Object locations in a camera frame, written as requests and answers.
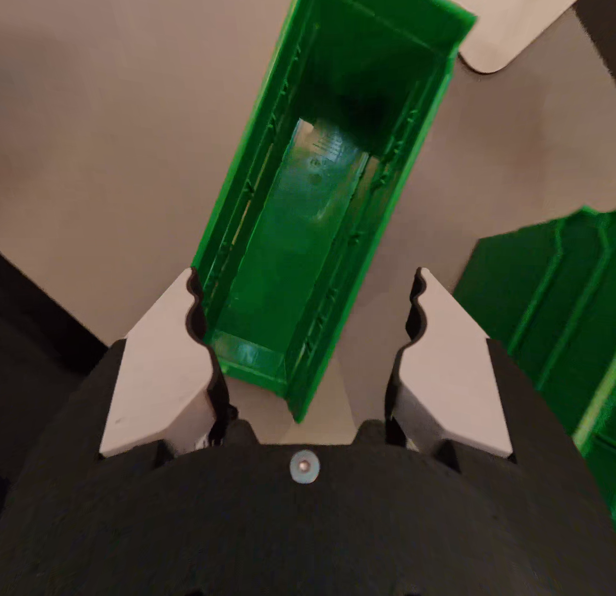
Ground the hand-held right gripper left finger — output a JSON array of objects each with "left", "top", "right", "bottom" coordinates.
[{"left": 98, "top": 267, "right": 240, "bottom": 458}]

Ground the black strip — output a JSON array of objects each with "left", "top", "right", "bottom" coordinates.
[{"left": 573, "top": 0, "right": 616, "bottom": 79}]

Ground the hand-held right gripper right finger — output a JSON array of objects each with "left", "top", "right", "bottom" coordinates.
[{"left": 383, "top": 267, "right": 513, "bottom": 459}]

